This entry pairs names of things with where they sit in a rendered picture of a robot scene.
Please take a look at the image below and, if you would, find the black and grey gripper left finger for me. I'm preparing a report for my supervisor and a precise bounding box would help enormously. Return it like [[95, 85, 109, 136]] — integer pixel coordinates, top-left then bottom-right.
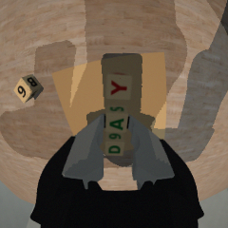
[[30, 113, 105, 224]]

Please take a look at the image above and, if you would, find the beige letter block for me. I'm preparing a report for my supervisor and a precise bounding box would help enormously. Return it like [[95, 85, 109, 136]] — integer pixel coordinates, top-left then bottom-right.
[[104, 133, 125, 156], [105, 72, 133, 101], [14, 74, 42, 103], [105, 104, 129, 133]]

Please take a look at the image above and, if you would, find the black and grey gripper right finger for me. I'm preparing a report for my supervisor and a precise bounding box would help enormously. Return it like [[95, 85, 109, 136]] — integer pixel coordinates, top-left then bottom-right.
[[127, 114, 204, 219]]

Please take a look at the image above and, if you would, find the tan mat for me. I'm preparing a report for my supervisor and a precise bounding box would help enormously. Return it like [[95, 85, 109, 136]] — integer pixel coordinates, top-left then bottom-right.
[[51, 52, 166, 139]]

